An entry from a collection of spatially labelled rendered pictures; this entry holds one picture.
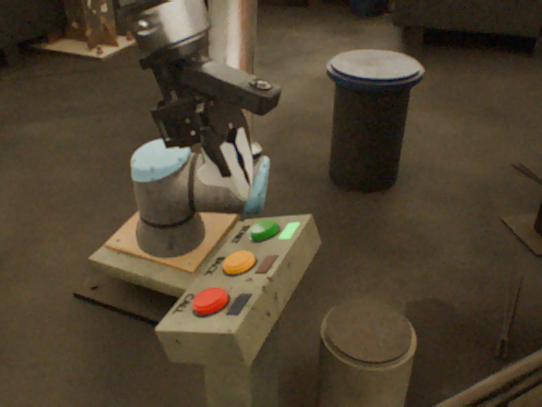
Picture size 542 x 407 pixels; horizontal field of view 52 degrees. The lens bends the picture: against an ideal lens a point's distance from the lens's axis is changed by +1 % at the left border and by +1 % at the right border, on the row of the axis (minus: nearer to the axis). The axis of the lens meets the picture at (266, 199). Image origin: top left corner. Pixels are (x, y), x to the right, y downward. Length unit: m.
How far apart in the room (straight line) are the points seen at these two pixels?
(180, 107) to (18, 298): 1.10
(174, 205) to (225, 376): 0.70
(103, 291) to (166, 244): 0.24
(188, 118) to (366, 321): 0.34
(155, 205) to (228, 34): 0.45
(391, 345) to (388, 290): 0.87
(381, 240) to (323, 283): 0.29
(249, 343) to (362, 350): 0.16
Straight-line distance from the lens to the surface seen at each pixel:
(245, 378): 0.74
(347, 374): 0.71
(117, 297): 1.55
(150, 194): 1.37
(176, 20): 0.63
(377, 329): 0.73
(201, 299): 0.63
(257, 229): 0.73
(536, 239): 1.91
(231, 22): 1.28
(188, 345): 0.63
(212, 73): 0.64
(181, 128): 0.68
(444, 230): 1.86
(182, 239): 1.45
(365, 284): 1.59
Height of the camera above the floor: 1.04
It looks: 33 degrees down
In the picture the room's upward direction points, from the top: straight up
